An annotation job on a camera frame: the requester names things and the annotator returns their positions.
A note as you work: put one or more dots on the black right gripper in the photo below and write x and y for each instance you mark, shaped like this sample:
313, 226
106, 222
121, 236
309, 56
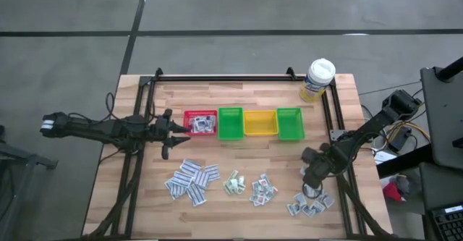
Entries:
318, 168

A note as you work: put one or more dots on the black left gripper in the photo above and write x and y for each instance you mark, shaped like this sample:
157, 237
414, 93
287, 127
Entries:
167, 116

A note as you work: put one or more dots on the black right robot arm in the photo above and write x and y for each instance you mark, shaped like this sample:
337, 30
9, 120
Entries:
372, 125

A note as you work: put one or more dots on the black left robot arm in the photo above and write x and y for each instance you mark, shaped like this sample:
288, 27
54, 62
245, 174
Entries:
90, 127

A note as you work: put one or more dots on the red plastic basket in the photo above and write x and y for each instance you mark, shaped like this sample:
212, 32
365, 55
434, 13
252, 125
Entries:
208, 112

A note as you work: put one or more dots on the silver mounting plate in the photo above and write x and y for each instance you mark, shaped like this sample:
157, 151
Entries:
336, 135

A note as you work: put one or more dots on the green plastic basket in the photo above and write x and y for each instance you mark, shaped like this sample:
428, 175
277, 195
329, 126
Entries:
290, 125
230, 125

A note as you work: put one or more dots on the white paper sheet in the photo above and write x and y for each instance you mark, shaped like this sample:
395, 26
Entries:
384, 157

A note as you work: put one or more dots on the yellow plastic basket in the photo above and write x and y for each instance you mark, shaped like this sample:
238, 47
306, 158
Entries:
260, 123

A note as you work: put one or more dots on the red cloth bundle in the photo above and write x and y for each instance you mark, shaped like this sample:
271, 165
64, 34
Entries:
391, 193

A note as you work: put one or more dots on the black metal bar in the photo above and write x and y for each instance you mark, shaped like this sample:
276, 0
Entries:
405, 161

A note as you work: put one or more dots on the black power supply box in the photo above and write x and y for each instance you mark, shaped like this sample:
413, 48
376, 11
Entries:
401, 139

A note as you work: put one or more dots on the grey cloth bundle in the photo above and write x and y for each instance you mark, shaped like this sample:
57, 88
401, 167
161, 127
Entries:
404, 185

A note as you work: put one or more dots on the Lysol wipes canister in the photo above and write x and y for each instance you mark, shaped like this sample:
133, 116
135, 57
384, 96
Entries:
320, 74

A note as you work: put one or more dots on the dark grey desk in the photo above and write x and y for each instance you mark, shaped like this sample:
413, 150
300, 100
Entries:
441, 186

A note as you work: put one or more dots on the grey side table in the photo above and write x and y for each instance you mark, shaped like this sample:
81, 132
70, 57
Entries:
445, 118

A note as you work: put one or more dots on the black keyboard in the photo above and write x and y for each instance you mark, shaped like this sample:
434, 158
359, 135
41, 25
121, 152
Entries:
448, 224

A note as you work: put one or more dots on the black stand legs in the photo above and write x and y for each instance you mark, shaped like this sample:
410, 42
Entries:
21, 161

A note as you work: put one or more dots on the black pole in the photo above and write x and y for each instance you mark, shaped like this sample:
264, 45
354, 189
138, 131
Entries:
450, 71

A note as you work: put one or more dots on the black table edge rail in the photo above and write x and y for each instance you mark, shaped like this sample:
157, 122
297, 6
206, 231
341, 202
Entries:
224, 78

